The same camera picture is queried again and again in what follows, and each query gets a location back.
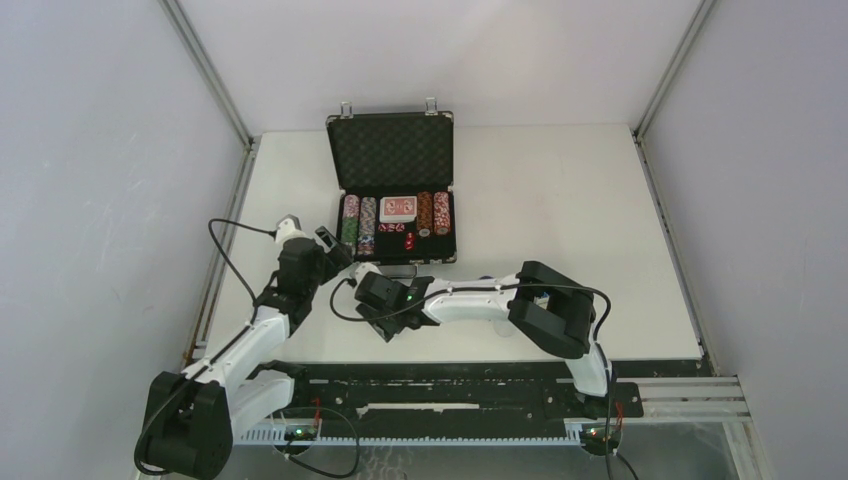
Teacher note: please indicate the orange chip stack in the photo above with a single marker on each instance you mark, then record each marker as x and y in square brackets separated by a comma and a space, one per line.
[425, 215]

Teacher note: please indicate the controller board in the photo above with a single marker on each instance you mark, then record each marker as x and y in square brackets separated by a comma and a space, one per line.
[301, 433]
[600, 434]

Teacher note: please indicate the right controller board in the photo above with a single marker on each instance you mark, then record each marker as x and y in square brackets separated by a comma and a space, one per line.
[600, 434]

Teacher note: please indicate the left mixed chip stack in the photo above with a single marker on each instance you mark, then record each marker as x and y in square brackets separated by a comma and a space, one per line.
[350, 222]

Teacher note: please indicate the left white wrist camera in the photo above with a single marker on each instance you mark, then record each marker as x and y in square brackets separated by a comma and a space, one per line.
[288, 228]

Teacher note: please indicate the red playing card deck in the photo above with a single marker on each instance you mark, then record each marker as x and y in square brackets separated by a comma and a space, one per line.
[398, 209]

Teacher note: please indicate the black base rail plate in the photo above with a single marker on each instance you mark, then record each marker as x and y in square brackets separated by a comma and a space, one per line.
[465, 401]

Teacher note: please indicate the black aluminium poker case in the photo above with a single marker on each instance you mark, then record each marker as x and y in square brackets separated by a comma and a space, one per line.
[396, 154]

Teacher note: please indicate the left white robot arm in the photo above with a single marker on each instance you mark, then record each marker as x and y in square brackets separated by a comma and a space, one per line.
[192, 418]

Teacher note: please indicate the red white chip stack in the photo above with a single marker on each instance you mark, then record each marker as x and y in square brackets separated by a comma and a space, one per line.
[441, 213]

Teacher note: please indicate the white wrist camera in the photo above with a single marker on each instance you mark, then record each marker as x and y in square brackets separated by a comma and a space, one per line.
[363, 269]
[288, 228]

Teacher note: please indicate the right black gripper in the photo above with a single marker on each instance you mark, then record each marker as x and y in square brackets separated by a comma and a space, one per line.
[385, 329]

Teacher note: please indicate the left controller board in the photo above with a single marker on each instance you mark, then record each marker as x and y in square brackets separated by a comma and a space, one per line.
[301, 433]

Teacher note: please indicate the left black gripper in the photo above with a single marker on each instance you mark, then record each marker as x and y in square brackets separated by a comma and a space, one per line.
[338, 257]

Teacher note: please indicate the mixed chip stack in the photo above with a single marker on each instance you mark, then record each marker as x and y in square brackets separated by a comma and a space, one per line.
[350, 222]
[367, 226]

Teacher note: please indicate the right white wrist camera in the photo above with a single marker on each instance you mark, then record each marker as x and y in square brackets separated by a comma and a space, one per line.
[363, 269]

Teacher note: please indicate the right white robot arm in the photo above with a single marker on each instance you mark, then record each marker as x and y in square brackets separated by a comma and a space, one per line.
[557, 314]

